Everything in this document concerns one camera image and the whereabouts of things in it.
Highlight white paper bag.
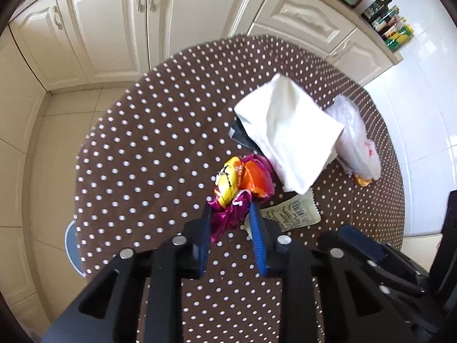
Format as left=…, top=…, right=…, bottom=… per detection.
left=234, top=73, right=344, bottom=194

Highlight brown polka dot tablecloth table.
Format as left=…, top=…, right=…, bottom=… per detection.
left=74, top=35, right=405, bottom=342

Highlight lower cream cabinets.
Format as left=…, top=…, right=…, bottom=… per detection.
left=1, top=0, right=402, bottom=330

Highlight orange snack wrapper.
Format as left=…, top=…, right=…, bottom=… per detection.
left=354, top=174, right=372, bottom=188

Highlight pale green barcode wrapper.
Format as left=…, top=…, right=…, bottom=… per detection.
left=260, top=188, right=321, bottom=232

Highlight translucent plastic bag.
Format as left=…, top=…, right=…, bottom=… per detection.
left=325, top=95, right=381, bottom=180

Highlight dark oil bottle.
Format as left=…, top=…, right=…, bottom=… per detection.
left=361, top=0, right=392, bottom=23

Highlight magenta yellow snack wrapper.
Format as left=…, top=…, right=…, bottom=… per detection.
left=209, top=154, right=275, bottom=244

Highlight light blue trash bin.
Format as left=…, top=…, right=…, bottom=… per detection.
left=64, top=220, right=86, bottom=278

